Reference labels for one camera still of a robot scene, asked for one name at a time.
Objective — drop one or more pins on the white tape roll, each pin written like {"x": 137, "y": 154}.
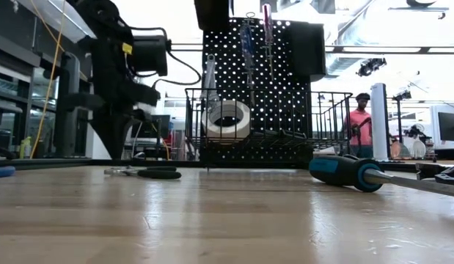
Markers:
{"x": 243, "y": 126}

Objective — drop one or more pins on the black ceiling fixture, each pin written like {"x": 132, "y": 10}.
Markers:
{"x": 371, "y": 67}

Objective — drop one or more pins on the black tripod stand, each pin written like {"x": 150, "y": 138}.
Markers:
{"x": 399, "y": 121}

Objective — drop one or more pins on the black computer monitor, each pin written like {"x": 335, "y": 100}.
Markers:
{"x": 450, "y": 126}
{"x": 162, "y": 126}

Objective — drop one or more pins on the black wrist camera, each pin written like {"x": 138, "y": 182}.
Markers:
{"x": 150, "y": 55}

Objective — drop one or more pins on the yellow green bottle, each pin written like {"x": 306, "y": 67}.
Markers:
{"x": 25, "y": 146}

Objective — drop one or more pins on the black blue grip screwdriver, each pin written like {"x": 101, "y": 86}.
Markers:
{"x": 333, "y": 170}

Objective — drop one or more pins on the black pegboard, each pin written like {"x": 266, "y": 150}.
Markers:
{"x": 285, "y": 110}

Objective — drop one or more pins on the person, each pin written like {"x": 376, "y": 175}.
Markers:
{"x": 360, "y": 124}

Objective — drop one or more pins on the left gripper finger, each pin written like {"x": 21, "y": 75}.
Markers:
{"x": 105, "y": 135}
{"x": 125, "y": 133}

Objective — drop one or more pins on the white tower fan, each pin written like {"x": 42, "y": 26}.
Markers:
{"x": 379, "y": 117}

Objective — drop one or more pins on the dark storage shelf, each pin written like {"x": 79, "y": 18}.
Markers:
{"x": 10, "y": 91}

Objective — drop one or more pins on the silver pegboard hook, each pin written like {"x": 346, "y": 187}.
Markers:
{"x": 250, "y": 15}

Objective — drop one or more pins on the small blue screwdriver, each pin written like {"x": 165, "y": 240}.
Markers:
{"x": 1, "y": 171}

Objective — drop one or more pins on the wide black plastic bin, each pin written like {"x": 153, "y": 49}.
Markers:
{"x": 212, "y": 12}

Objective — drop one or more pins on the ceiling light bar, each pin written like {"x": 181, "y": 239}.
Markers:
{"x": 377, "y": 49}

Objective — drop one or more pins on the large blue clear screwdriver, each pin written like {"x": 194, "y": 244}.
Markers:
{"x": 247, "y": 44}

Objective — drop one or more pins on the tall black plastic bin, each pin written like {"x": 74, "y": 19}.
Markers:
{"x": 307, "y": 47}

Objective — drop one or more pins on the grey ventilation duct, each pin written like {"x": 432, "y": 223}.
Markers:
{"x": 340, "y": 66}

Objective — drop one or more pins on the red clear screwdriver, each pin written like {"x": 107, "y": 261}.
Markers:
{"x": 267, "y": 22}

